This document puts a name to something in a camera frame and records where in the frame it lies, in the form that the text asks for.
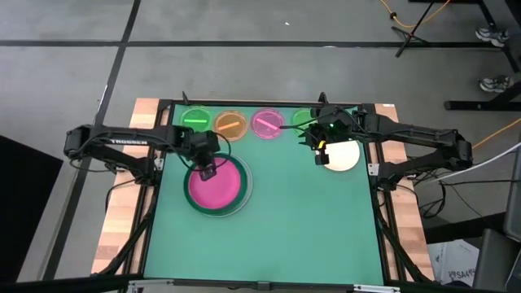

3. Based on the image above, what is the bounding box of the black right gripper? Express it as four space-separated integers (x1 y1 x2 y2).
300 104 358 166

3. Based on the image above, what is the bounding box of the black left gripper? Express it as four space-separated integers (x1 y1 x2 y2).
175 126 221 182

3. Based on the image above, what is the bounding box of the small cream plate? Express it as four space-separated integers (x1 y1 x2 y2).
323 138 361 173

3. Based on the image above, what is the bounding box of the small translucent green plate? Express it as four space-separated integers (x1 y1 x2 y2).
291 107 317 132
180 104 212 133

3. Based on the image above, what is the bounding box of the small translucent pink plate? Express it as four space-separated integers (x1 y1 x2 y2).
250 107 286 141

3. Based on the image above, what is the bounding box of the small translucent orange plate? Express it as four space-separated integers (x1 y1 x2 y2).
213 109 249 142

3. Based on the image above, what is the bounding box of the large white plate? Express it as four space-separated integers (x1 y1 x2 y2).
184 152 254 218

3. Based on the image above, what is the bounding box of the wooden table side plank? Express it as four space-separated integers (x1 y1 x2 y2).
91 97 164 276
374 103 436 282

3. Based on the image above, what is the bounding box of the silver aluminium extrusion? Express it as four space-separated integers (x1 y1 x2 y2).
128 278 176 293
352 283 402 293

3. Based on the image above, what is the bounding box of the black tripod stand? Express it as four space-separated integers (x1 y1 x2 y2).
390 0 435 59

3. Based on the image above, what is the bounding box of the white cardboard box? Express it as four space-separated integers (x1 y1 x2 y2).
427 238 481 288

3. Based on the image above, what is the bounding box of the person's grey sneaker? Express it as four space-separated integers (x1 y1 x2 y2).
479 75 512 94
475 27 510 48

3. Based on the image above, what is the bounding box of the black table frame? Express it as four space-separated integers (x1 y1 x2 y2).
93 91 436 293

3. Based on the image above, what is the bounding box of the yellow extension cable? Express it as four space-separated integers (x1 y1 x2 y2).
379 0 452 30
471 117 521 150

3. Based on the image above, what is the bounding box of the white cable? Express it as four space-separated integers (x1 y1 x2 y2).
422 142 521 184

